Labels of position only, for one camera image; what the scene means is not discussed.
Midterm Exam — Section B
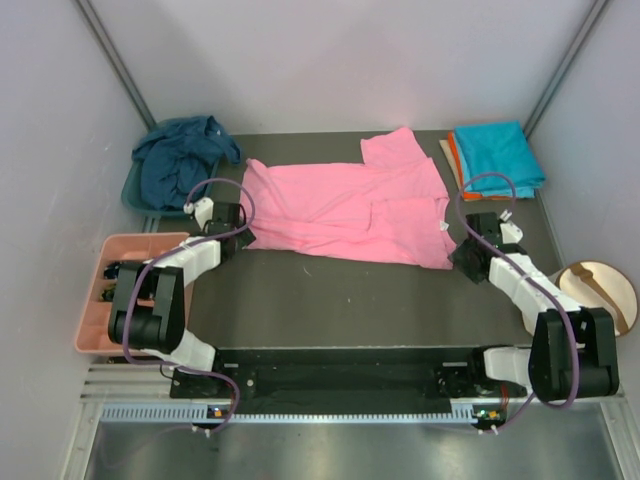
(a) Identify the pink t shirt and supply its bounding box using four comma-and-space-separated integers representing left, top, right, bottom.
240, 127, 456, 270

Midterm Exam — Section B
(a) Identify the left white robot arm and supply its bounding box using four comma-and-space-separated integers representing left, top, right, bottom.
107, 198, 255, 397

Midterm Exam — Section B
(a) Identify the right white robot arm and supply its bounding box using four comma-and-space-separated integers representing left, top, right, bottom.
450, 212, 619, 402

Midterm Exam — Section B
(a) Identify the folded orange t shirt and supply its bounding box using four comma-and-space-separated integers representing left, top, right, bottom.
447, 131, 511, 201

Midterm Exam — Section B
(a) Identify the dark blue t shirt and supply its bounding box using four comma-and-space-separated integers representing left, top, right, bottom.
131, 114, 243, 211

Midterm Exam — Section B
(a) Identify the teal plastic basket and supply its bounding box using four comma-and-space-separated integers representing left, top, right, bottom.
120, 117, 224, 219

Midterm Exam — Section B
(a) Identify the folded turquoise t shirt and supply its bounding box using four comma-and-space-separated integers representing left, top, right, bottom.
453, 121, 546, 199

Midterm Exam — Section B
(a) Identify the folded beige t shirt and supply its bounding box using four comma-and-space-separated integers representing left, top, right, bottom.
439, 140, 510, 201

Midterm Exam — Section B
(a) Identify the dark patterned item back left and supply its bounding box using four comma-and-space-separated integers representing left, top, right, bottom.
103, 261, 122, 280

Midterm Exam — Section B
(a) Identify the dark patterned item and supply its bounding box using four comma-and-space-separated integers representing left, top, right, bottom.
99, 283, 116, 303
103, 261, 122, 280

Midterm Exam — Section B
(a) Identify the dark patterned item front left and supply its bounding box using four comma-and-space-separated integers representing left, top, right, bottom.
99, 283, 116, 303

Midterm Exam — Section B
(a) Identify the pink compartment tray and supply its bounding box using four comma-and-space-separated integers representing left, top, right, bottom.
75, 232, 189, 356

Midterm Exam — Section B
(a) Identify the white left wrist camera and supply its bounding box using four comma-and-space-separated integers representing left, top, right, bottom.
183, 197, 214, 230

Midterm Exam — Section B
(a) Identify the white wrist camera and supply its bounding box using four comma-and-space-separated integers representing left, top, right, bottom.
499, 210, 524, 244
183, 197, 214, 230

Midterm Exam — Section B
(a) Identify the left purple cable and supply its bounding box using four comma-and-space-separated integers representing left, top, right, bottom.
121, 178, 259, 434

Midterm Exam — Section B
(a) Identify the purple cable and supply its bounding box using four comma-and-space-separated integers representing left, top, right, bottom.
458, 171, 583, 434
121, 178, 259, 434

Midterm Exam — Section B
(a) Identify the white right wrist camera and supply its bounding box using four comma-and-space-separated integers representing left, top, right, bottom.
499, 210, 524, 244

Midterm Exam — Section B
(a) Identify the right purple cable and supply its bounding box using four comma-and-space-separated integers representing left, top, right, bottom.
458, 171, 583, 434

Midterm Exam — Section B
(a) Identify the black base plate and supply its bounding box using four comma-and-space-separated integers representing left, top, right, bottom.
168, 348, 533, 401

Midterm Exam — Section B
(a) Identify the grey slotted cable duct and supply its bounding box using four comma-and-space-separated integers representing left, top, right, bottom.
101, 403, 503, 424

